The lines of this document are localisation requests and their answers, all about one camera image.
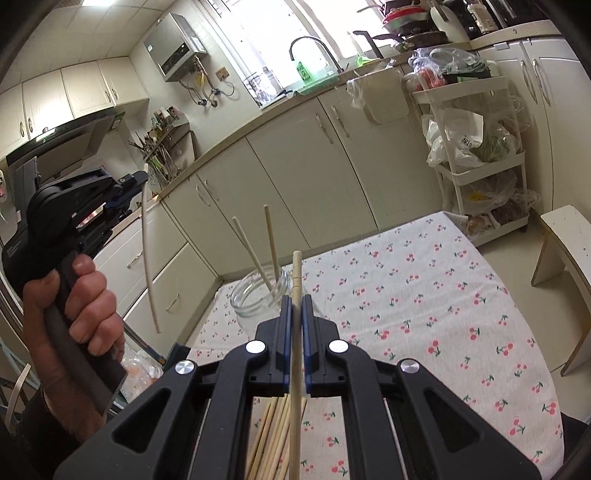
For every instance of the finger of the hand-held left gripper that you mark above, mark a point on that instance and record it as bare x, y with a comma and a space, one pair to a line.
131, 181
117, 205

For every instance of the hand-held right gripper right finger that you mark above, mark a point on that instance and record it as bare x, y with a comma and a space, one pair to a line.
304, 323

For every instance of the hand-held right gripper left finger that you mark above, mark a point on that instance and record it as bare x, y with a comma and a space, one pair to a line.
288, 323

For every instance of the light wooden chopstick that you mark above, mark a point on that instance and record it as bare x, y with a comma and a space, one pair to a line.
146, 240
251, 254
272, 244
296, 286

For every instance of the clear glass jar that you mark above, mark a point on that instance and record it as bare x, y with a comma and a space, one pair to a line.
244, 302

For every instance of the bunch of wooden chopsticks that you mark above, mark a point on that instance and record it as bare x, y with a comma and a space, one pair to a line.
270, 438

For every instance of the person's left forearm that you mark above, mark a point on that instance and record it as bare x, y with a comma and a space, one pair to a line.
46, 443

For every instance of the person's left hand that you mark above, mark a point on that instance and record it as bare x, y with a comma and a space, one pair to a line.
94, 314

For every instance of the kitchen utensil rack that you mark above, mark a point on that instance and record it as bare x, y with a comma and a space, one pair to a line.
159, 152

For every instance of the black range hood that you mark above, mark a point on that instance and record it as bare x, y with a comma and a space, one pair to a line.
69, 138

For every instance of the cherry print tablecloth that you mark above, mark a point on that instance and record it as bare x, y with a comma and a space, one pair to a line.
415, 300

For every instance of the silver water heater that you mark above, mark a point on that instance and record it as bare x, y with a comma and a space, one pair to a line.
173, 46

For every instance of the cream kitchen base cabinets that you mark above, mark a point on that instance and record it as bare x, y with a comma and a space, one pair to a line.
286, 175

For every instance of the clear plastic bag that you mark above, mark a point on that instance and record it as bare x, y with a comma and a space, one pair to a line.
141, 374

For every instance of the green dish soap bottle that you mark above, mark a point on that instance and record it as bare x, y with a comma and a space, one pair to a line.
302, 73

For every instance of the white trolley cart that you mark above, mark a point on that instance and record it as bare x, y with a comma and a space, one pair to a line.
466, 184

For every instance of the curved steel faucet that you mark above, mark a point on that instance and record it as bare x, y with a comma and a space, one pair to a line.
318, 46

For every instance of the white hanging waste bin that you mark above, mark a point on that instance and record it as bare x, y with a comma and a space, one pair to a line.
383, 99

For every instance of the white plastic bag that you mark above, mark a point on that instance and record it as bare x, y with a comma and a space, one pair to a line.
455, 138

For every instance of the white wooden stool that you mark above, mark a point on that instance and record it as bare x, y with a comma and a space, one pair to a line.
565, 230

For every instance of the stack of pans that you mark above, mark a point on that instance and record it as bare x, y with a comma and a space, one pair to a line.
406, 21

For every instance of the cream tall cabinet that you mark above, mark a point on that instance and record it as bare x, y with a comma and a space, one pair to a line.
549, 115

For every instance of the black countertop appliance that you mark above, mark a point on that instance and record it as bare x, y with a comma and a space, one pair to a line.
489, 16

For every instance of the cream wall cabinets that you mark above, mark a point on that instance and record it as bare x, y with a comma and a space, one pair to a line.
69, 97

